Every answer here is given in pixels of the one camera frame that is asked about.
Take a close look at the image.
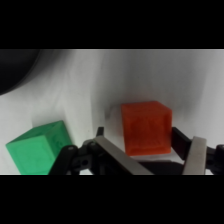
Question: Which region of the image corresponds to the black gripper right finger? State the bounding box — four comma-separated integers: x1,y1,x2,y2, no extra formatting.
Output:
171,126,224,175

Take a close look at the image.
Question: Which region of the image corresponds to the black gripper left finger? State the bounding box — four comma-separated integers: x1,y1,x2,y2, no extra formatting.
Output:
48,126,154,175

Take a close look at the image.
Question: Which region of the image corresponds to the red cube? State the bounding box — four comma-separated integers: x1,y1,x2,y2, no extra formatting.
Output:
120,100,174,157

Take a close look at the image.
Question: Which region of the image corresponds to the green cube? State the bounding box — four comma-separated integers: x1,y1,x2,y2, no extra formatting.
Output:
5,119,74,176

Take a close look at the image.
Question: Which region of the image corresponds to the black bowl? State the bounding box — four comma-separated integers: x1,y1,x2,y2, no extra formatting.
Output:
0,49,43,97

